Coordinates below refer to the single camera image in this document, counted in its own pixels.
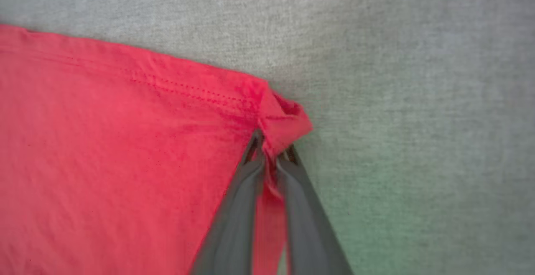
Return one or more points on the grey fabric sofa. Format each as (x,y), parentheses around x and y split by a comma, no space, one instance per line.
(418,99)

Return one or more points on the red and white shirt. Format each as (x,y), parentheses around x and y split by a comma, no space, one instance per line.
(104,162)

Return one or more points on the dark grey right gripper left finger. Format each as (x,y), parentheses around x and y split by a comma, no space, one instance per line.
(234,225)

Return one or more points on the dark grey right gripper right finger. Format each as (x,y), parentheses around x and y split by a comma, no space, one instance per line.
(309,229)

